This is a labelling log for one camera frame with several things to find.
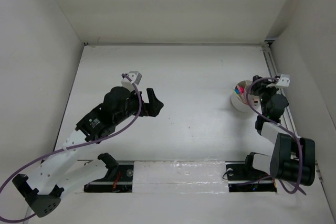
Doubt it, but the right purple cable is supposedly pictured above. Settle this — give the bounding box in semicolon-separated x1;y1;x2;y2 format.
245;77;307;196

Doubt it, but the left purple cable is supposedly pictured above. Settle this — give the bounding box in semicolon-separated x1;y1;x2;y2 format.
0;73;144;221

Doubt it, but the aluminium rail right side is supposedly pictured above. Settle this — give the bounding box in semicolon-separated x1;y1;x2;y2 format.
263;40;297;133

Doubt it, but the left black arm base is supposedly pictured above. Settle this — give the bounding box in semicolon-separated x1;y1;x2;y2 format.
83;161;134;193

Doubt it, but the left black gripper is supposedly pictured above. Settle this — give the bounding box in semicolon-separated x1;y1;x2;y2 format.
114;88;163;125

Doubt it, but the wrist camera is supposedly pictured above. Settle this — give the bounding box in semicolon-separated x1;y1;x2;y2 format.
121;71;142;90
267;74;290;89

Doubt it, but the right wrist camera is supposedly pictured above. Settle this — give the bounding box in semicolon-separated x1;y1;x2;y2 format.
267;74;290;89

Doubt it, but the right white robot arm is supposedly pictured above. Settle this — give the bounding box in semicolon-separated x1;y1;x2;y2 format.
243;74;316;190

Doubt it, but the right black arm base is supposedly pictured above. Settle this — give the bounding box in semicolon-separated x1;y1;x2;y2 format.
222;155;277;193

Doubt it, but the slim red highlighter pen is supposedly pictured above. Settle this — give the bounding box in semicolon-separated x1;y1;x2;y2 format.
239;93;247;104

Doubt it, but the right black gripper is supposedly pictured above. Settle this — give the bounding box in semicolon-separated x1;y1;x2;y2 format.
250;75;280;116

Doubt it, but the white round compartment container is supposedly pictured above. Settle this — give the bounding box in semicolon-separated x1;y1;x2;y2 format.
230;80;260;113

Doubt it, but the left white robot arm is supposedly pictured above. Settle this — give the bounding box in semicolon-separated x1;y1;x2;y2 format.
12;87;164;218

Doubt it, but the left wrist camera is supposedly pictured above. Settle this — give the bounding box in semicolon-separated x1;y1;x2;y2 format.
121;71;142;90

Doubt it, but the purple cable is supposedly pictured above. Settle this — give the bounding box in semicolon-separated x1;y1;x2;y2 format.
245;77;307;196
0;73;144;221

